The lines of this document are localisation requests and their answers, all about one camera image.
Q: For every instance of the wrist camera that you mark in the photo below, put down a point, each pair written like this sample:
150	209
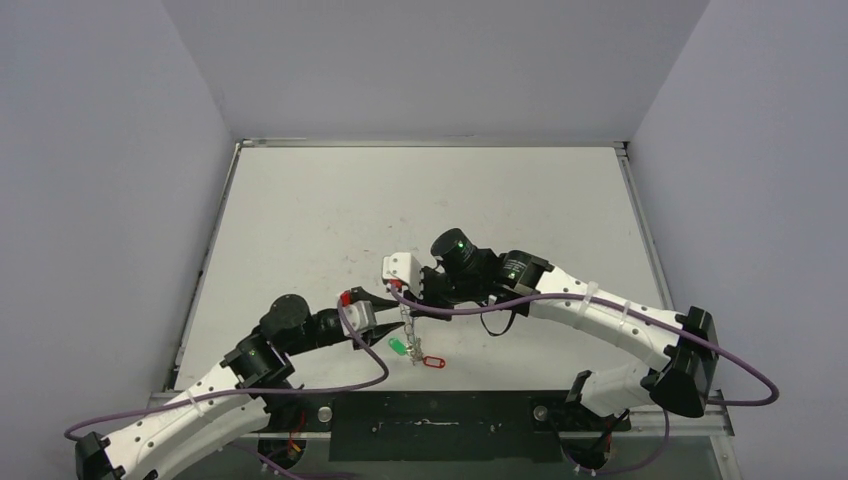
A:
359	314
402	269

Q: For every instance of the key with green tag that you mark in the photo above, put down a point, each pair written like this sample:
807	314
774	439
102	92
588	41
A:
397	346

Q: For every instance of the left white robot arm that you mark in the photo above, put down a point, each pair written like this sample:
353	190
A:
241	394

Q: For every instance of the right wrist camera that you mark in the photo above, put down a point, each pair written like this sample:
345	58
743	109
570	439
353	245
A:
402	269

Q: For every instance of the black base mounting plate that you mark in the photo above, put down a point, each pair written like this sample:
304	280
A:
447	425

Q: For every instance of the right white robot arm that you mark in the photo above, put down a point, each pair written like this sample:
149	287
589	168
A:
674	363

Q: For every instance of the key with red tag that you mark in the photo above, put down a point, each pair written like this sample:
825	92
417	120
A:
434	362

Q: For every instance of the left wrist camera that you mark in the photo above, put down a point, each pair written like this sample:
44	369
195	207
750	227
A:
359	314

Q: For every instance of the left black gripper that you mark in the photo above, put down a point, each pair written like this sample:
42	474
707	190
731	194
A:
379	304

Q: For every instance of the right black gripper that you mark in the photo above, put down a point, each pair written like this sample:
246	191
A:
428	285

